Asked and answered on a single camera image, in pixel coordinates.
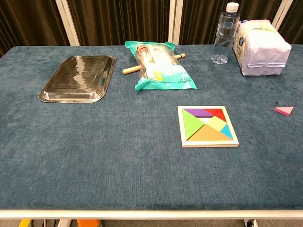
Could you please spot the orange object under table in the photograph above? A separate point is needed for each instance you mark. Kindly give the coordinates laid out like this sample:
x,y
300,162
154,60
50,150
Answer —
x,y
88,223

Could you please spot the white paper bag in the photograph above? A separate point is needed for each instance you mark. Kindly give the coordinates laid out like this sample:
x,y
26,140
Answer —
x,y
260,52

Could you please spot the stainless steel tray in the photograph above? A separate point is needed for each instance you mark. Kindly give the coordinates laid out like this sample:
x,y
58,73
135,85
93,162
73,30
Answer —
x,y
78,78

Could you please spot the dark brown curtain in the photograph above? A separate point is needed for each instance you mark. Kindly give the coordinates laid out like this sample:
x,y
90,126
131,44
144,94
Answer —
x,y
118,21
28,21
296,23
201,21

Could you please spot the white partition post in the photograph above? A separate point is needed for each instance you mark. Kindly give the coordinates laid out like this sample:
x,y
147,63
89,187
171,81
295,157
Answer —
x,y
175,21
282,11
69,28

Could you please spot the teal snack bag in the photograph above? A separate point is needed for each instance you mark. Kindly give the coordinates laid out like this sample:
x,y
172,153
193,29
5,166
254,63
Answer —
x,y
163,75

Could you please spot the white table frame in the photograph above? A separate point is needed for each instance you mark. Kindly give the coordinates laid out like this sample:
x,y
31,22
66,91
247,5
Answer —
x,y
142,214

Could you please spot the red triangle tangram piece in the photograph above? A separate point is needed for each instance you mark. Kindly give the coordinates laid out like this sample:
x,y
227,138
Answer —
x,y
217,113

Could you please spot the pink triangle puzzle piece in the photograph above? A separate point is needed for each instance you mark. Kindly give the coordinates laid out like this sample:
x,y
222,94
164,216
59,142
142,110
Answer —
x,y
286,110

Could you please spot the green triangle tangram piece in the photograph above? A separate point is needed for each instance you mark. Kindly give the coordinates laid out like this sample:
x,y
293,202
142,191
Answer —
x,y
190,124

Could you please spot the tan triangle tangram piece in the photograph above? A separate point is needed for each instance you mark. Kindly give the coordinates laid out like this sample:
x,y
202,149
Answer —
x,y
208,134

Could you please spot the wooden tangram frame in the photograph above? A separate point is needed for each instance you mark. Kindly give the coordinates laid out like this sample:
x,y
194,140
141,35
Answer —
x,y
208,143

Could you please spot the blue table cloth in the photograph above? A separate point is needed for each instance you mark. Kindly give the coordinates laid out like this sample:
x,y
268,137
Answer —
x,y
118,153

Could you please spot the clear water bottle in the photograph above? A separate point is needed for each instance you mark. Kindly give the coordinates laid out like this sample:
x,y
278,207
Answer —
x,y
223,35

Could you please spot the purple parallelogram tangram piece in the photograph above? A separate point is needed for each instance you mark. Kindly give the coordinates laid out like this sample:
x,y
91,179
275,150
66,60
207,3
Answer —
x,y
200,113

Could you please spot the yellow tangram piece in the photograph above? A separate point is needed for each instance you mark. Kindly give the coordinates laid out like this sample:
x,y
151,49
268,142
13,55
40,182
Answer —
x,y
217,123

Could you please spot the wooden rolling pin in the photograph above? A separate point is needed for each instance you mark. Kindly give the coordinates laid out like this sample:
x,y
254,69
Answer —
x,y
130,70

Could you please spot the cyan triangle tangram piece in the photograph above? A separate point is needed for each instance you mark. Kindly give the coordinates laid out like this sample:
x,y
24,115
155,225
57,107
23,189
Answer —
x,y
227,132

